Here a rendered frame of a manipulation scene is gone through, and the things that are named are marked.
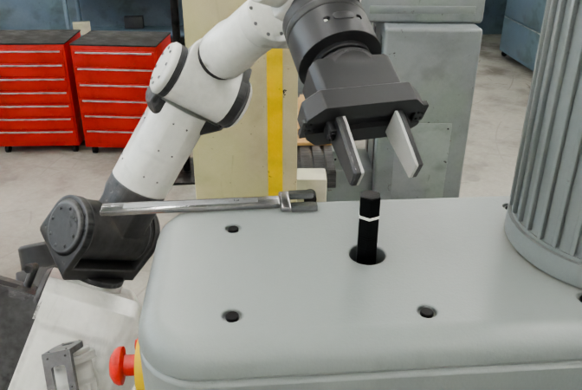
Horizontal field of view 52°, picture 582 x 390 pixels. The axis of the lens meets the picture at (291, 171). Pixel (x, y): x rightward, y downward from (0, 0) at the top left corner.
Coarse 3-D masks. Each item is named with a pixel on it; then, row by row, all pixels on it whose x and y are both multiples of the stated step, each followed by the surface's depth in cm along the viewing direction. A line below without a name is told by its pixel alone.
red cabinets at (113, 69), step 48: (0, 48) 498; (48, 48) 500; (96, 48) 496; (144, 48) 494; (0, 96) 515; (48, 96) 517; (96, 96) 514; (144, 96) 511; (0, 144) 535; (48, 144) 537; (96, 144) 535
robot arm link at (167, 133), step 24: (168, 48) 84; (168, 72) 81; (144, 120) 88; (168, 120) 86; (192, 120) 87; (144, 144) 87; (168, 144) 87; (192, 144) 90; (120, 168) 89; (144, 168) 88; (168, 168) 89; (144, 192) 89
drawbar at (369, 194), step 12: (360, 192) 58; (372, 192) 58; (360, 204) 58; (372, 204) 57; (372, 216) 58; (360, 228) 59; (372, 228) 58; (360, 240) 59; (372, 240) 59; (360, 252) 60; (372, 252) 60; (372, 264) 60
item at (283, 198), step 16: (288, 192) 71; (304, 192) 71; (112, 208) 67; (128, 208) 67; (144, 208) 67; (160, 208) 67; (176, 208) 68; (192, 208) 68; (208, 208) 68; (224, 208) 68; (240, 208) 68; (256, 208) 69; (288, 208) 68; (304, 208) 68
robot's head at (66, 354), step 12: (60, 348) 77; (72, 348) 76; (84, 348) 79; (48, 360) 75; (60, 360) 75; (72, 360) 75; (48, 372) 75; (72, 372) 75; (48, 384) 75; (72, 384) 75
